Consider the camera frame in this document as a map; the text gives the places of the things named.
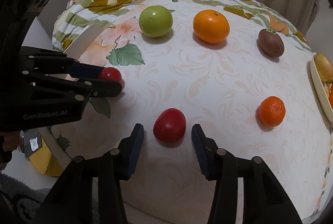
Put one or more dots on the red cherry tomato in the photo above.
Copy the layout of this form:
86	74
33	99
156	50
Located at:
110	74
170	126

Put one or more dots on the yellow bag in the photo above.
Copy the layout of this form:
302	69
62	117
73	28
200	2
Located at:
45	162

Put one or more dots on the person's hand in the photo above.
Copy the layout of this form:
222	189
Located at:
11	141

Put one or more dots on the large russet apple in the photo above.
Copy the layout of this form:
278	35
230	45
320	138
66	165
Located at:
324	67

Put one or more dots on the brown kiwi with sticker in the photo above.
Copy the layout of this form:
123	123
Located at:
271	43

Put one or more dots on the floral white tablecloth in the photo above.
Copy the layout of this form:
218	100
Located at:
219	87

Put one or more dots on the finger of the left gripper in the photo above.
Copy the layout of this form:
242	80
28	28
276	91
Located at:
83	87
43	61

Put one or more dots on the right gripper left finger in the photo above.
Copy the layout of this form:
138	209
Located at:
70	199

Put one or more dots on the cream cartoon plate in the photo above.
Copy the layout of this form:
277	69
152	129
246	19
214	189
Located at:
318	84

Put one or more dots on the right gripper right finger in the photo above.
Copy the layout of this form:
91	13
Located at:
265	200

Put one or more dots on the small mandarin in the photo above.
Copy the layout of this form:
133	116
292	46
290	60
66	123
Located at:
330	98
271	111

